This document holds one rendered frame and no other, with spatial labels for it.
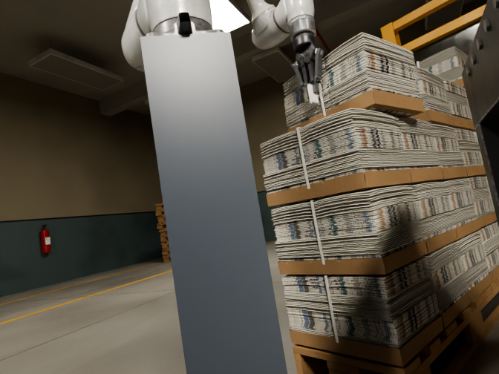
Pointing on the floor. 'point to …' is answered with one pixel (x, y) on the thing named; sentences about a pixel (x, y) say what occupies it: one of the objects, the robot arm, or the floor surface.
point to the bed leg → (491, 157)
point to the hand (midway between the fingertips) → (312, 93)
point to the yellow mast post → (390, 34)
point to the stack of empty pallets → (162, 231)
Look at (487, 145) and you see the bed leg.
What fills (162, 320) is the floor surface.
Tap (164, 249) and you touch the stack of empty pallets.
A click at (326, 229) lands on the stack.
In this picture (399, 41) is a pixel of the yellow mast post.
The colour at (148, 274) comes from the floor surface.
